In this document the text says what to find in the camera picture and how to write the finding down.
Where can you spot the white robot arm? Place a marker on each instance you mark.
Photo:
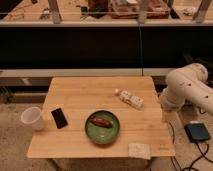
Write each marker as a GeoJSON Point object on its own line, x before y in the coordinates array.
{"type": "Point", "coordinates": [187, 83]}

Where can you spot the wooden table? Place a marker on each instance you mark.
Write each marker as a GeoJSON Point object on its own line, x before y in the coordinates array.
{"type": "Point", "coordinates": [79, 97]}

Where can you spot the white plastic bottle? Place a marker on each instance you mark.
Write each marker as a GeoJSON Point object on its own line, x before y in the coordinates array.
{"type": "Point", "coordinates": [129, 98]}

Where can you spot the brown sausage in bowl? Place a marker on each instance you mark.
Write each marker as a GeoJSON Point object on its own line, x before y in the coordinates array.
{"type": "Point", "coordinates": [101, 122]}

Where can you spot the green bowl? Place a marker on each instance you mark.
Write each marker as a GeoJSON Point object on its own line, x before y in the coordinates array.
{"type": "Point", "coordinates": [101, 135]}

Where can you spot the black smartphone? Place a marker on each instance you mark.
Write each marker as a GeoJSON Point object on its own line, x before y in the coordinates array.
{"type": "Point", "coordinates": [59, 118]}

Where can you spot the beige sponge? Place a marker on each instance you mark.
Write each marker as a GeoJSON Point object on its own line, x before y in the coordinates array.
{"type": "Point", "coordinates": [137, 150]}

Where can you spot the brown tray on shelf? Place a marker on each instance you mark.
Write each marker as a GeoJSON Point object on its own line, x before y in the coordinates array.
{"type": "Point", "coordinates": [157, 9]}

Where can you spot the black foot pedal box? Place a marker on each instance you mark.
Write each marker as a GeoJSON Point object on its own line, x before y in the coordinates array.
{"type": "Point", "coordinates": [197, 132]}

